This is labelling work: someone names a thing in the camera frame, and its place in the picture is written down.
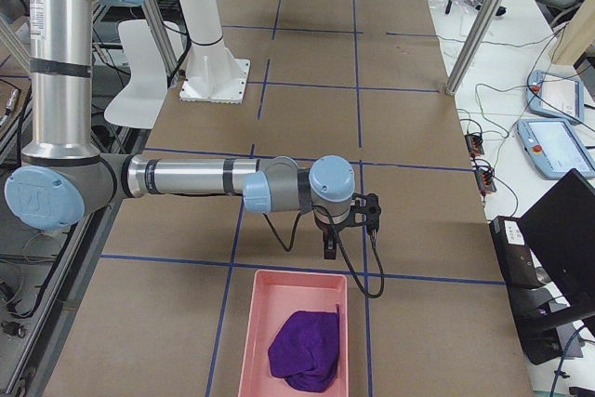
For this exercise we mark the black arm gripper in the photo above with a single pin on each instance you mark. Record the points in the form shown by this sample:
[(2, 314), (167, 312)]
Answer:
[(328, 231)]

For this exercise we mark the purple cloth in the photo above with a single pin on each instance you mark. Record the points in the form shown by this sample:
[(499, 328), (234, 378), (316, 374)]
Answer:
[(305, 351)]

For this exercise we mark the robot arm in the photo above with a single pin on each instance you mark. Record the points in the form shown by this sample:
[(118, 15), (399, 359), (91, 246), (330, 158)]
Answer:
[(64, 177)]

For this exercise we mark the pink plastic bin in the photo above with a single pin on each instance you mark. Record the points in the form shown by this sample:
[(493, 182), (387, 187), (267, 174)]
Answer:
[(276, 295)]

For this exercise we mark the orange terminal block near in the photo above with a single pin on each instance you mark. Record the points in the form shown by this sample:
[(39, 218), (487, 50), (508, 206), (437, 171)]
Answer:
[(485, 179)]

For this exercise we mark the orange terminal block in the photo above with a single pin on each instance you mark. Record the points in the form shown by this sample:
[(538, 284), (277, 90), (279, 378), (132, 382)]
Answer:
[(474, 142), (485, 179)]

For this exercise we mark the orange terminal block far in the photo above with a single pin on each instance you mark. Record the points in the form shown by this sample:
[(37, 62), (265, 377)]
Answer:
[(474, 142)]

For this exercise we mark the black monitor on stand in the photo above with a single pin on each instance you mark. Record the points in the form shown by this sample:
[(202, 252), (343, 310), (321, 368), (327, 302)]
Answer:
[(546, 257)]

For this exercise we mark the white chair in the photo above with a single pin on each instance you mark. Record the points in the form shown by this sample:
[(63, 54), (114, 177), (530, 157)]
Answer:
[(138, 104)]

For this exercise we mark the near teach pendant tablet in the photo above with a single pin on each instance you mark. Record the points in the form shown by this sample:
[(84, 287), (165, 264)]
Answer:
[(554, 147)]

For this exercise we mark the teach pendant tablet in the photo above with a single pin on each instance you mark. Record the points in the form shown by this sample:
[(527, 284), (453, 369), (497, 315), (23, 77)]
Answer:
[(556, 96), (554, 147)]

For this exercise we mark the far teach pendant tablet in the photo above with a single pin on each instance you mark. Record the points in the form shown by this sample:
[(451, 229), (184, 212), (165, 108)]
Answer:
[(556, 96)]

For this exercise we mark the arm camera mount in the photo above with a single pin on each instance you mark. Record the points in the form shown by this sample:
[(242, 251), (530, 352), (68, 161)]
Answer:
[(365, 211)]

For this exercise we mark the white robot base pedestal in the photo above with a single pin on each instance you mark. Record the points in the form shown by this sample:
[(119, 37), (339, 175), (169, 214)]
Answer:
[(212, 73)]

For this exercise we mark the aluminium frame post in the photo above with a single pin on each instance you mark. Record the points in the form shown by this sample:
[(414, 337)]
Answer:
[(471, 45)]

